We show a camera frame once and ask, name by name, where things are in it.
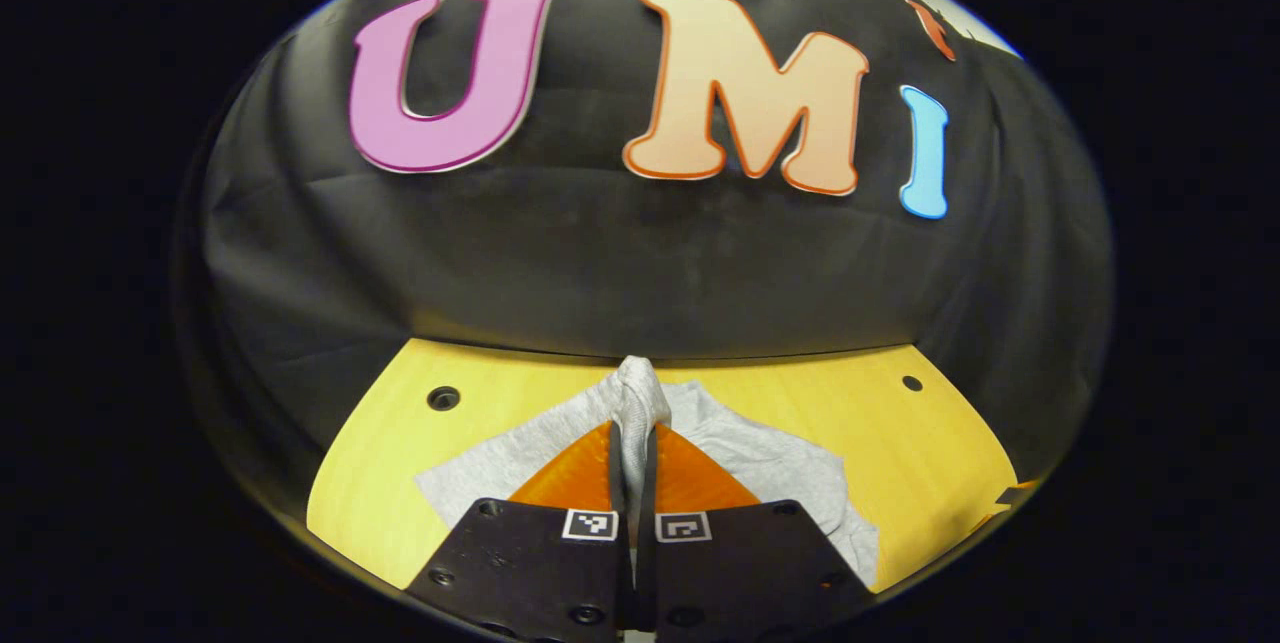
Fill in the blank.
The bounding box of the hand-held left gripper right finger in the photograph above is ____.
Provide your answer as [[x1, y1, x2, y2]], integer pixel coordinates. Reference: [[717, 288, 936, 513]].
[[640, 423, 876, 643]]

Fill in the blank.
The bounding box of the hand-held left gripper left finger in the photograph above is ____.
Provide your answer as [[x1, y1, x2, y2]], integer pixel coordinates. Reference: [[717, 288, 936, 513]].
[[405, 420, 635, 643]]

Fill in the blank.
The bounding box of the grey zip-neck sweatshirt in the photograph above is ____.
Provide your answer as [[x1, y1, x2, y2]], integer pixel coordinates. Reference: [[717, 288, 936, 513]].
[[415, 355, 881, 592]]

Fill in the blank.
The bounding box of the black backdrop cloth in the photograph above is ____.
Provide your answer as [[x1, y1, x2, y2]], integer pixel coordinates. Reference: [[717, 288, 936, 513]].
[[175, 0, 1116, 524]]

